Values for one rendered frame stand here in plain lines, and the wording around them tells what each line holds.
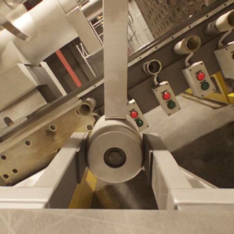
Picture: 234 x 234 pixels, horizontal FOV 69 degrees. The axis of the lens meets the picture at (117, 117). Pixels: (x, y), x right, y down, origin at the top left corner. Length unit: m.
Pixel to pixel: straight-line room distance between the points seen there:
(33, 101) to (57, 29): 0.43
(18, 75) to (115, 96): 0.88
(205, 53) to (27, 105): 1.03
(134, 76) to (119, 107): 0.77
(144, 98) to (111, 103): 0.76
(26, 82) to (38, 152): 0.41
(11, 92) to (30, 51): 0.26
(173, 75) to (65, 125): 0.64
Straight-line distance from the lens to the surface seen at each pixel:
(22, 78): 1.00
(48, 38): 1.11
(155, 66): 0.82
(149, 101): 0.92
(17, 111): 1.22
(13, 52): 1.11
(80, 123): 0.99
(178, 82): 0.94
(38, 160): 1.16
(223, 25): 0.88
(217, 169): 1.43
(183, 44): 0.79
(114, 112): 0.15
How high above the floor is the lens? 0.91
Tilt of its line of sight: 12 degrees down
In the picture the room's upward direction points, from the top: 32 degrees counter-clockwise
